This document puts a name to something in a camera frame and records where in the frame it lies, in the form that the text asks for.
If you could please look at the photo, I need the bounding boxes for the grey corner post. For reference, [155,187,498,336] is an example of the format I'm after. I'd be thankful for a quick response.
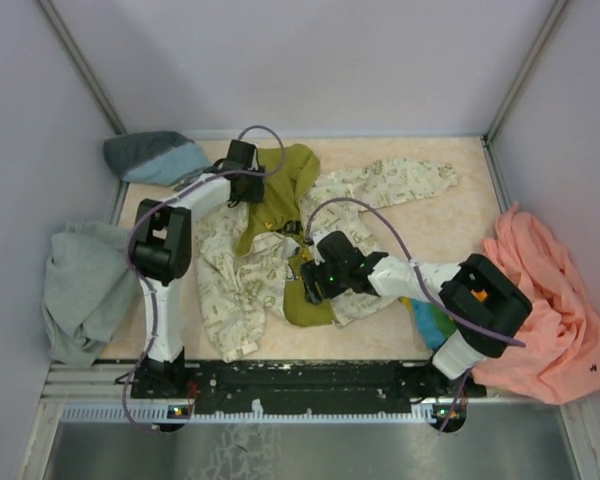
[483,0,571,144]
[34,0,127,134]

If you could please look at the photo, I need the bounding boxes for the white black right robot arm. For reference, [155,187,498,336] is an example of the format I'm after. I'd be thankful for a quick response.
[300,231,532,396]

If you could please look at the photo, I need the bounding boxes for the light grey sweatshirt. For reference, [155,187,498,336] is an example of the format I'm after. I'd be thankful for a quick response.
[42,221,140,367]

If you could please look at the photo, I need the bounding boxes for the grey blue garment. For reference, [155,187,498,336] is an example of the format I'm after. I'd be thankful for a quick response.
[103,131,211,187]

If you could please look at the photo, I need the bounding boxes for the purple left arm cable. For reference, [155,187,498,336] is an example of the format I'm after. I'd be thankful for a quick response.
[122,125,286,435]

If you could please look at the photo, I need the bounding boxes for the pink cloth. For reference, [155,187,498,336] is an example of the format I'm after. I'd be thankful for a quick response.
[473,207,600,405]

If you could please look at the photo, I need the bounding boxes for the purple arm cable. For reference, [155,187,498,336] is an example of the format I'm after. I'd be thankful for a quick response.
[307,197,527,348]
[122,125,286,435]

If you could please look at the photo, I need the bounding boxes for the rainbow striped garment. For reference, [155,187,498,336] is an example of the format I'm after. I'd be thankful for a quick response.
[400,297,456,350]

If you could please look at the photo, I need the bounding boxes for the cream green printed jacket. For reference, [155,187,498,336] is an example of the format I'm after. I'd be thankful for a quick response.
[195,144,458,362]

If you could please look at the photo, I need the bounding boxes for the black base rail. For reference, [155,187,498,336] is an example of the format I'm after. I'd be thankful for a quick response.
[115,360,486,415]

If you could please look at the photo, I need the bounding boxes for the grey left corner post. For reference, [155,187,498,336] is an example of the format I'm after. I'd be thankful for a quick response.
[34,0,127,134]

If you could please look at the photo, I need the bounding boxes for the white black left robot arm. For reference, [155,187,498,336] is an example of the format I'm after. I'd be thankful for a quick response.
[126,139,266,397]

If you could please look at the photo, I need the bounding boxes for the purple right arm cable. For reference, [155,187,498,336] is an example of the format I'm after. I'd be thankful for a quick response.
[307,197,527,348]

